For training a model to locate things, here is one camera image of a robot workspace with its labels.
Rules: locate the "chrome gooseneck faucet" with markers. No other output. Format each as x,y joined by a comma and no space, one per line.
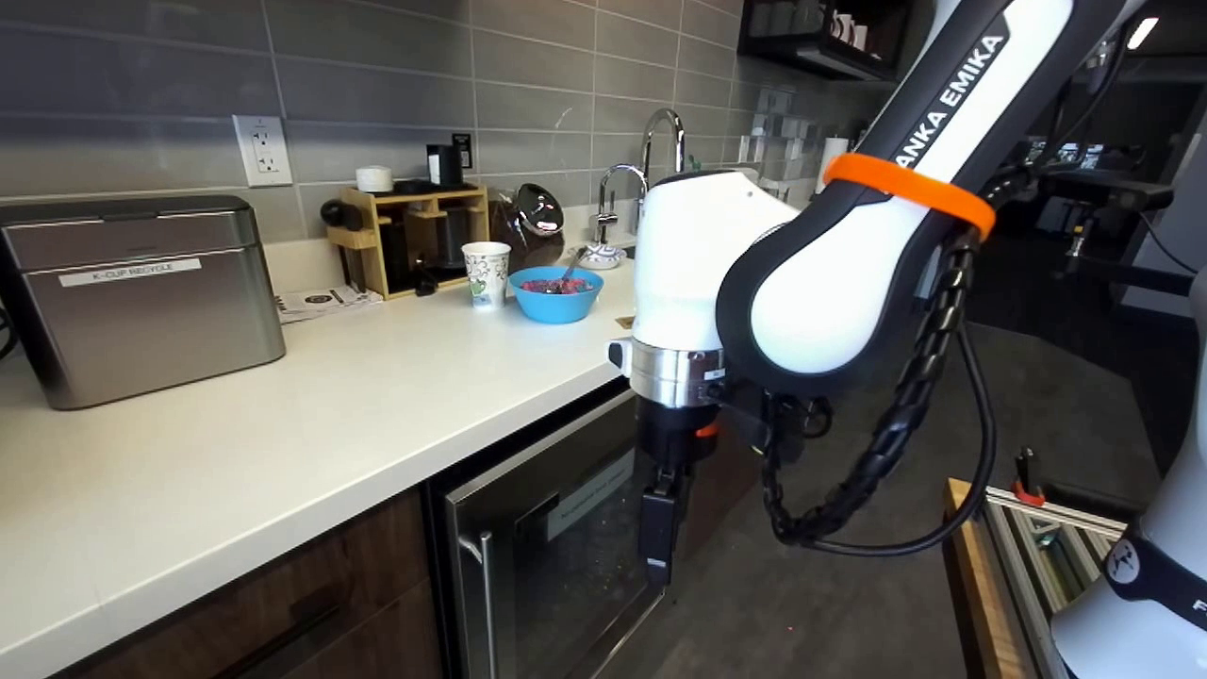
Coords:
647,144

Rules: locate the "blue bowl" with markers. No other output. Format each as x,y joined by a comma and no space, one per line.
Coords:
553,308

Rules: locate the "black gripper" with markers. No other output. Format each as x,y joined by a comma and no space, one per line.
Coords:
666,447

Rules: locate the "red clamp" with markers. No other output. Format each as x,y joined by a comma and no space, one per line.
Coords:
1026,482

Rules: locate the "dark background desk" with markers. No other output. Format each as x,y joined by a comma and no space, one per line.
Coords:
1105,189

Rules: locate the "white wall outlet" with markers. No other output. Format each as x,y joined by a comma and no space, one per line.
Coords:
262,152

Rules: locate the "white paper cup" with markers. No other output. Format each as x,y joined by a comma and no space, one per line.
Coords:
487,277

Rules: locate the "spoon in bowl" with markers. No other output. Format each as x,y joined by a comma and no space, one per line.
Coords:
573,264

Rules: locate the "wooden countertop organizer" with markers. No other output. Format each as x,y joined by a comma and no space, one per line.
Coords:
416,198

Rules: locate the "silver toaster oven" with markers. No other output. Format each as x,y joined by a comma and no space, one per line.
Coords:
137,313

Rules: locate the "small white cup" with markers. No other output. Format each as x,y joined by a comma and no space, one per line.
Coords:
376,180

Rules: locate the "wooden crate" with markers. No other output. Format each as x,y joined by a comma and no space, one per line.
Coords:
975,589

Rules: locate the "small chrome tap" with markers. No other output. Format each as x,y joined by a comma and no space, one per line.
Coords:
603,201

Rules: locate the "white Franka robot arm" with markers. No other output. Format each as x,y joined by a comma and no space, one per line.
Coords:
816,289

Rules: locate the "small black canister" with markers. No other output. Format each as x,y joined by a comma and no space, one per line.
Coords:
447,160

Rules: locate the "black wall shelf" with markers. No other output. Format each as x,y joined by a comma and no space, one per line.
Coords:
806,52

